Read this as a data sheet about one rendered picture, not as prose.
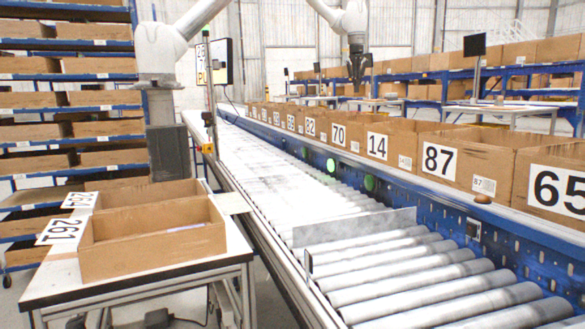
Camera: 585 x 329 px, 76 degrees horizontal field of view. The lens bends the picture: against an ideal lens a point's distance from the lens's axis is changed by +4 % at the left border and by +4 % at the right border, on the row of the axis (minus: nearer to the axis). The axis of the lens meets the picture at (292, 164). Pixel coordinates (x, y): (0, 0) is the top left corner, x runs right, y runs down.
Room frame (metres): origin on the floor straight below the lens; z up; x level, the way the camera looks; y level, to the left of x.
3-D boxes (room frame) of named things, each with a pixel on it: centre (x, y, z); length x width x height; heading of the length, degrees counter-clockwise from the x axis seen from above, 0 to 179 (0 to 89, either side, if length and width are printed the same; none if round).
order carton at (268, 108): (3.44, 0.09, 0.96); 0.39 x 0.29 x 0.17; 18
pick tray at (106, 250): (1.07, 0.43, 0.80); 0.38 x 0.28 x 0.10; 112
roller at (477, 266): (0.86, -0.30, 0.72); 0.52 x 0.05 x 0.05; 109
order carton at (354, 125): (1.94, -0.42, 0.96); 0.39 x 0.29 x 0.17; 19
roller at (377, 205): (1.35, -0.14, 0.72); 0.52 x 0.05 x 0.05; 109
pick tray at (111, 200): (1.37, 0.55, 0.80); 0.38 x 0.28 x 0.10; 113
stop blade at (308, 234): (1.14, -0.21, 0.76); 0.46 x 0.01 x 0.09; 109
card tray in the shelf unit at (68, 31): (2.58, 1.25, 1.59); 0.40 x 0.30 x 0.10; 109
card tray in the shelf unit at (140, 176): (2.59, 1.25, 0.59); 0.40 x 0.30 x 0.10; 107
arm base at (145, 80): (1.68, 0.59, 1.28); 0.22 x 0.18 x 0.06; 13
